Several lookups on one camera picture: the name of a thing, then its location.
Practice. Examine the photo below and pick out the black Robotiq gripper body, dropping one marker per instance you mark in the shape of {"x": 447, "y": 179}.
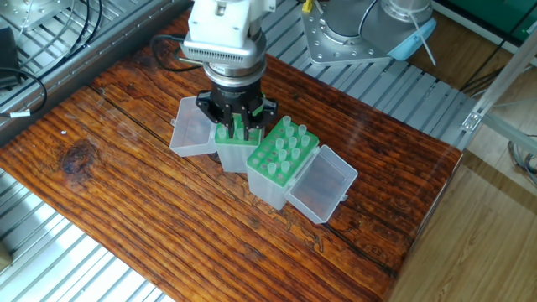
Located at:
{"x": 237, "y": 99}

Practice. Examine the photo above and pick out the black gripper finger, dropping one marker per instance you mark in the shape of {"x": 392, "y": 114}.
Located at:
{"x": 226, "y": 126}
{"x": 255, "y": 126}

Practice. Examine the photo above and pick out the clear green-rack pipette tip box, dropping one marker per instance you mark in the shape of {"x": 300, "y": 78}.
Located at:
{"x": 268, "y": 189}
{"x": 191, "y": 130}

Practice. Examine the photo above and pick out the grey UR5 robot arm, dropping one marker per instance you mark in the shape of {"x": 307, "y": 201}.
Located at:
{"x": 222, "y": 33}

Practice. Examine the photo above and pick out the black box device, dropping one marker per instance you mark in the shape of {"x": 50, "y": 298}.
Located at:
{"x": 7, "y": 54}

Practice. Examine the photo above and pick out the silver robot mount plate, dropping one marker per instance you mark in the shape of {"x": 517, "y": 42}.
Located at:
{"x": 331, "y": 42}

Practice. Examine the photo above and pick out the aluminium frame post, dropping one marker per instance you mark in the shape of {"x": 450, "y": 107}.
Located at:
{"x": 471, "y": 119}

